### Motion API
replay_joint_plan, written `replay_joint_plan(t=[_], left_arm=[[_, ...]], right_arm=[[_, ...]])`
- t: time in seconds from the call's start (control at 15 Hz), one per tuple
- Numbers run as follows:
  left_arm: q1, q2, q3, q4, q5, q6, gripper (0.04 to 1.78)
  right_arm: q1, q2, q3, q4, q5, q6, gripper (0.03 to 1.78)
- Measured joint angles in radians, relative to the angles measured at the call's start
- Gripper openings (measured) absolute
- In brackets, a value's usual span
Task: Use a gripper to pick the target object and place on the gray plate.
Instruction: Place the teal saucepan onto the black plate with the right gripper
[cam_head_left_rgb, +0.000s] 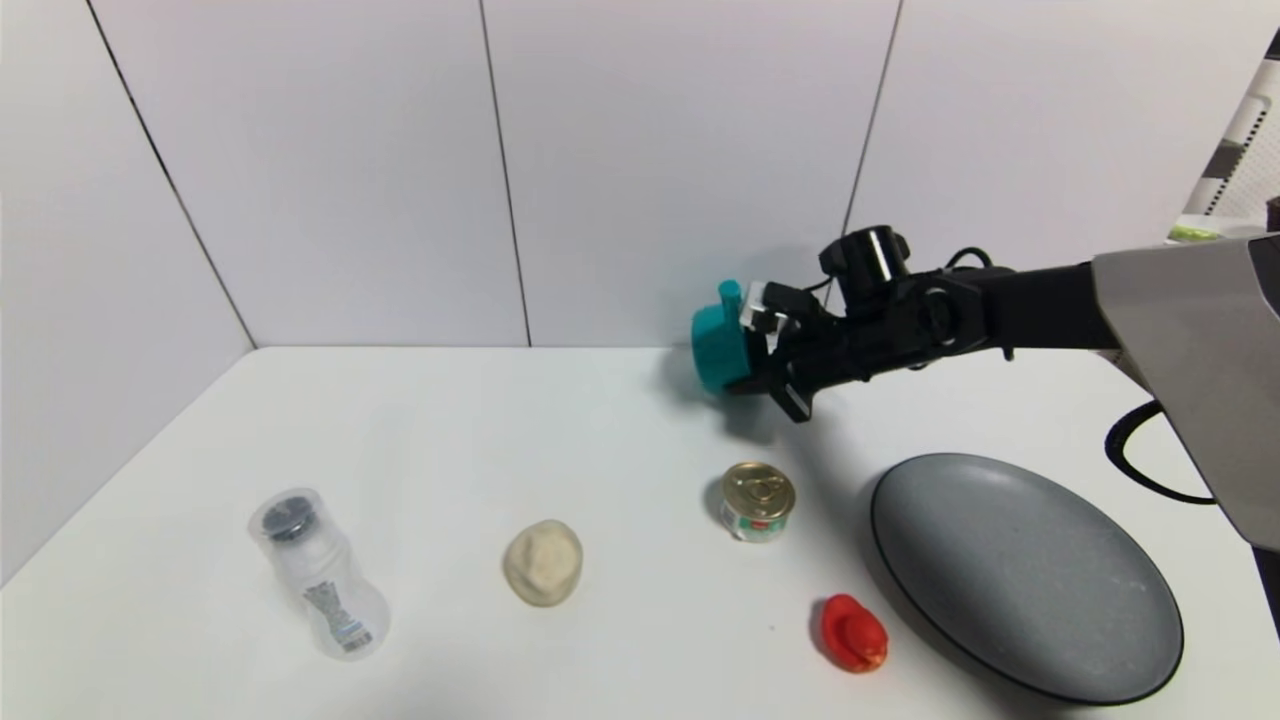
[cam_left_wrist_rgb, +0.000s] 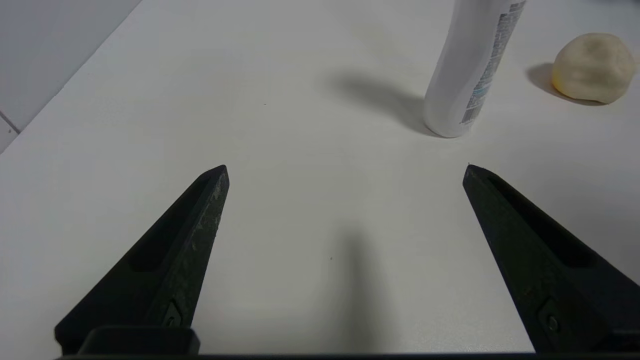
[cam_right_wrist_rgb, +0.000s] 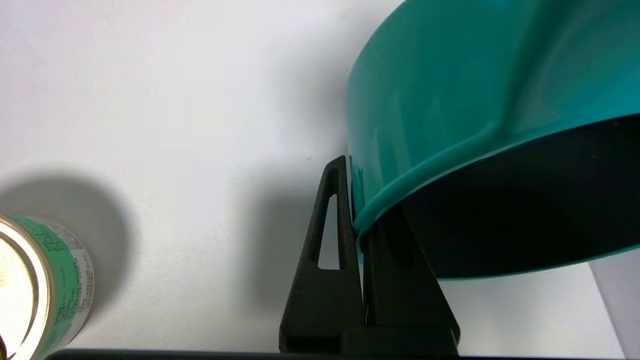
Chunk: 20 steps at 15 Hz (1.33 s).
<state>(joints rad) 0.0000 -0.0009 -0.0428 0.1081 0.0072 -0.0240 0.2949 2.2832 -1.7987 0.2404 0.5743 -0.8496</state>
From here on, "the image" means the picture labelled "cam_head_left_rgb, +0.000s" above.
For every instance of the small tin can gold lid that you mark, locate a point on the small tin can gold lid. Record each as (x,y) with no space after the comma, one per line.
(758,495)

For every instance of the white pegboard panel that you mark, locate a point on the white pegboard panel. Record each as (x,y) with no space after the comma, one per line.
(1235,150)

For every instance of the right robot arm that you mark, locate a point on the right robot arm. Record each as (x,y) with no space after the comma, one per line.
(1190,330)

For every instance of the gray round plate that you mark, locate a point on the gray round plate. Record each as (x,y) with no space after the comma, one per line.
(1025,575)

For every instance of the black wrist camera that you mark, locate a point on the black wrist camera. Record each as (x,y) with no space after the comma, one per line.
(866,256)

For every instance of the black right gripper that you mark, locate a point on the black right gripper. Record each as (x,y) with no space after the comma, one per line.
(779,372)

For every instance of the red toy pepper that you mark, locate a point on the red toy pepper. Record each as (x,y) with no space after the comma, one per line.
(853,634)

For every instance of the clear plastic bottle black cap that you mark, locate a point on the clear plastic bottle black cap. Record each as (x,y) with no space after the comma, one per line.
(322,578)

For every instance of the beige dough bun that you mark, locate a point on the beige dough bun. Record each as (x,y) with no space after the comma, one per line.
(542,562)

